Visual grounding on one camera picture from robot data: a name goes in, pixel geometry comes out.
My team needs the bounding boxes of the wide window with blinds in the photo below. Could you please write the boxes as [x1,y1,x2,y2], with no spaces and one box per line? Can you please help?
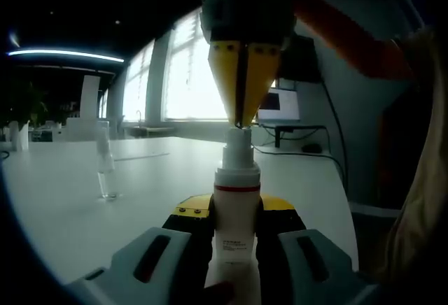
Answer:
[164,7,239,122]

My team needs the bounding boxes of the narrow window with blinds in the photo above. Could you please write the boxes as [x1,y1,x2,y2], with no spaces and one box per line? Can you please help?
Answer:
[122,38,155,122]

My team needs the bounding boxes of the person's left hand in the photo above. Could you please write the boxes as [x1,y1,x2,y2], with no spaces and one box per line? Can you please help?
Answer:
[204,281,235,305]

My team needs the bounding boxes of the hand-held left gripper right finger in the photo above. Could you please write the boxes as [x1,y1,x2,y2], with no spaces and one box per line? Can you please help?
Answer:
[257,192,381,305]

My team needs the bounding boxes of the black laptop stand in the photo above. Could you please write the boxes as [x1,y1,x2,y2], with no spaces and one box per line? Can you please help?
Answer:
[260,122,328,148]

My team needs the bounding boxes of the potted green plant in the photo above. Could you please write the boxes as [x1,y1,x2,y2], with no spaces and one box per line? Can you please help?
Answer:
[0,80,48,152]

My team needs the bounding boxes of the black laptop cables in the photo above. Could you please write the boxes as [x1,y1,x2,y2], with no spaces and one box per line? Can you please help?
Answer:
[253,80,351,194]

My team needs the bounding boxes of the clear pump bottle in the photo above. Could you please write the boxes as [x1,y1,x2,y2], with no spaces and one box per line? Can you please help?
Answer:
[96,121,122,201]

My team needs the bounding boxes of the clear plastic bottle cover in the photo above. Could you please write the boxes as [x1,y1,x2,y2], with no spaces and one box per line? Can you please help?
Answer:
[97,121,115,173]

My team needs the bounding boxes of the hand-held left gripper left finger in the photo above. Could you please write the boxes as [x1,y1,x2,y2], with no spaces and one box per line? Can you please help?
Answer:
[66,194,214,305]

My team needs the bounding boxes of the black wall monitor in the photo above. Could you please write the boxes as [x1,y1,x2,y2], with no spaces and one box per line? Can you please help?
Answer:
[279,35,323,84]

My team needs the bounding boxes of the white pump bottle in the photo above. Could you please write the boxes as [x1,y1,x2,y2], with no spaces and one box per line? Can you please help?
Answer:
[204,126,263,305]

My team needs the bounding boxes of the curved ceiling light strip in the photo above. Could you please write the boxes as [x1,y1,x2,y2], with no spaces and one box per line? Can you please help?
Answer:
[7,49,125,63]

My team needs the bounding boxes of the white square pillar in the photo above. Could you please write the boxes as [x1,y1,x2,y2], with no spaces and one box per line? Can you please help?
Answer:
[80,76,101,119]

